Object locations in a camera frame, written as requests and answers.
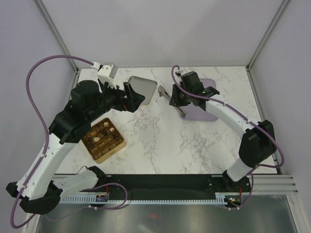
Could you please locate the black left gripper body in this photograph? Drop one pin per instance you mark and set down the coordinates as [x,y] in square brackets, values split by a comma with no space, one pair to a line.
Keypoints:
[111,99]

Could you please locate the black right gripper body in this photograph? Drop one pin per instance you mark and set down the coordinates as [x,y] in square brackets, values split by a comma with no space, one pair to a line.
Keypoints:
[180,98]

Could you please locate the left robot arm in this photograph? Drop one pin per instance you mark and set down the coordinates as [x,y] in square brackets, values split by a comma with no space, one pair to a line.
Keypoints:
[37,192]

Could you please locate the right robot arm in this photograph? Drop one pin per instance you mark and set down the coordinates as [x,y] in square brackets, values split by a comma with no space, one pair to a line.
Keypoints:
[256,137]

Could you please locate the silver tin lid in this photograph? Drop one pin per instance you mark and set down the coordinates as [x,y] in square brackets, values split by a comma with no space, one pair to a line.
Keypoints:
[144,87]

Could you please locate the lilac plastic tray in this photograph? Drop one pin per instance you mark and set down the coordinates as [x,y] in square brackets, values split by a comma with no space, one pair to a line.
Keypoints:
[195,113]

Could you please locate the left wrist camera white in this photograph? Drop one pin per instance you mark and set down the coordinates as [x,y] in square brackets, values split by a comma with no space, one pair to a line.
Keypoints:
[107,73]

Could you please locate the left aluminium frame post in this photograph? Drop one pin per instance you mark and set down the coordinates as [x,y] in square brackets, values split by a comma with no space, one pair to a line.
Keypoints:
[51,25]

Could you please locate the aluminium frame post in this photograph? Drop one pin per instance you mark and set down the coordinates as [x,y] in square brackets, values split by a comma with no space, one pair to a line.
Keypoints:
[51,25]
[268,32]

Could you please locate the white slotted cable duct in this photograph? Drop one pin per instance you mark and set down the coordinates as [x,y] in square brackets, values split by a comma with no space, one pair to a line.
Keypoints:
[92,198]

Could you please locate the right aluminium frame post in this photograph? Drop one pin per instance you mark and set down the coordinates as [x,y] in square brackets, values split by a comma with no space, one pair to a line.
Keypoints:
[268,32]

